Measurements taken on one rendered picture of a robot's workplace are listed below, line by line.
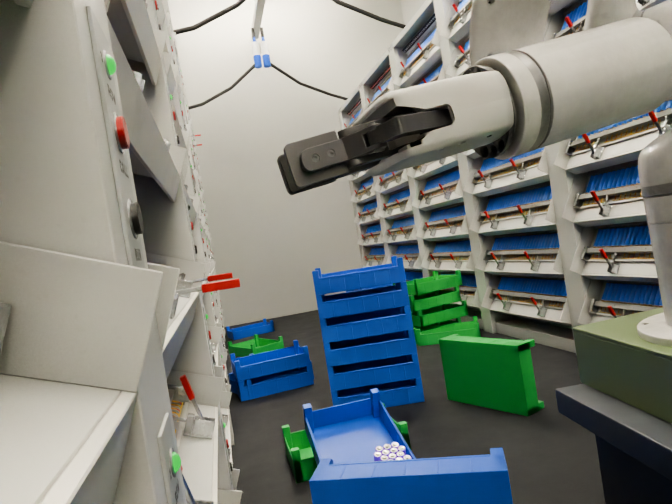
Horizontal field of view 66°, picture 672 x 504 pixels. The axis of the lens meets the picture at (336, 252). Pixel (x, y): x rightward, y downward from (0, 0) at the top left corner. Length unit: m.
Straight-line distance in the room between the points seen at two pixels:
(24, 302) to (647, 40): 0.47
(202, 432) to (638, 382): 0.59
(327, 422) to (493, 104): 1.12
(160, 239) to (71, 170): 0.70
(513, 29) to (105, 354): 0.48
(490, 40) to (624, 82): 0.15
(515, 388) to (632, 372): 0.82
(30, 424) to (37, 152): 0.11
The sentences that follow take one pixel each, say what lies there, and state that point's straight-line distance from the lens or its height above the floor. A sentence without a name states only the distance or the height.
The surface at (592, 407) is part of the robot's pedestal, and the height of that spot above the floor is 0.28.
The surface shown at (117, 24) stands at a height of 0.92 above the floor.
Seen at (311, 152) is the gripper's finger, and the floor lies 0.63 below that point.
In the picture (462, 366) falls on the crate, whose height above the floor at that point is 0.12.
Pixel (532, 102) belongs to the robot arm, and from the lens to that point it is 0.43.
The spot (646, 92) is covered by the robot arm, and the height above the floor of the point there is 0.64.
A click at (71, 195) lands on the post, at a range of 0.24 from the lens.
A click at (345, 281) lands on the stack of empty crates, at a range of 1.71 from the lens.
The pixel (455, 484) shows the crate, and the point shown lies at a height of 0.18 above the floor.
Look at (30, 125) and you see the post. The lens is 0.24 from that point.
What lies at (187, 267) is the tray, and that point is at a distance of 0.93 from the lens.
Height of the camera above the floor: 0.56
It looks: 1 degrees down
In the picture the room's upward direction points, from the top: 9 degrees counter-clockwise
